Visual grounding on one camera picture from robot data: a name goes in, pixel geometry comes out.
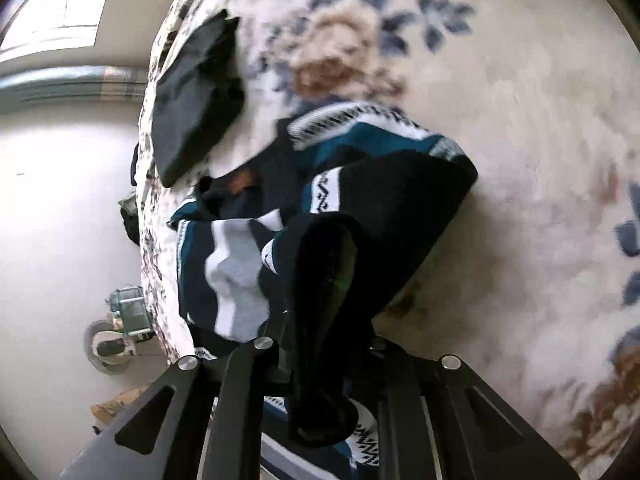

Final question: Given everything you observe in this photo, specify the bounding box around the navy white patterned sweater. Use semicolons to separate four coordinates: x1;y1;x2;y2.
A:
169;100;477;479

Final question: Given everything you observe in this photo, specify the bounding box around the round white floor device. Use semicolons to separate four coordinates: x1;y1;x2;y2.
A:
84;321;137;375

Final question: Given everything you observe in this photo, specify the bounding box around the teal shelf rack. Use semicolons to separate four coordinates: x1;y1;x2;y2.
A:
106;285;155;342

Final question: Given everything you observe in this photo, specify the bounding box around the floral white bedspread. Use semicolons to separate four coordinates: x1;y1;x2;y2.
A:
137;0;639;479

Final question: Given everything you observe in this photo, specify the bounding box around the black bag on floor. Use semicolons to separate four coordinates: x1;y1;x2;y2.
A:
118;145;140;246

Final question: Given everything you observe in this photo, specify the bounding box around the folded black garment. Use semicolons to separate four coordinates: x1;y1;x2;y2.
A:
151;10;244;188

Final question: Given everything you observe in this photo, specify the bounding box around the grey plaid curtain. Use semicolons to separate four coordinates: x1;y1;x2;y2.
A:
1;65;148;113

